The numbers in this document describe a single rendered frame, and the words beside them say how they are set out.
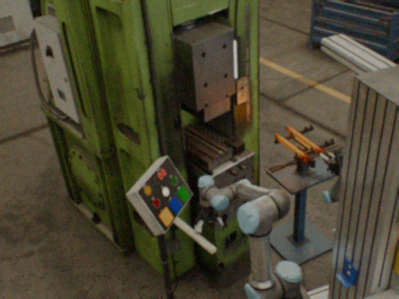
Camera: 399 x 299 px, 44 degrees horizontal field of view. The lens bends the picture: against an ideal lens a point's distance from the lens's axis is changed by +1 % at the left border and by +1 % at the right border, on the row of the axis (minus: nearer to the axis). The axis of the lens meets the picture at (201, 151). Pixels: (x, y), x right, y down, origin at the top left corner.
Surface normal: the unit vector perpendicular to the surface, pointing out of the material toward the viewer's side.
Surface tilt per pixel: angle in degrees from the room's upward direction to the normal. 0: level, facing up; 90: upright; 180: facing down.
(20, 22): 90
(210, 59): 90
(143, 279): 0
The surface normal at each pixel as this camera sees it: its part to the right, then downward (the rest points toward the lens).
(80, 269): -0.07, -0.82
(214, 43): 0.64, 0.40
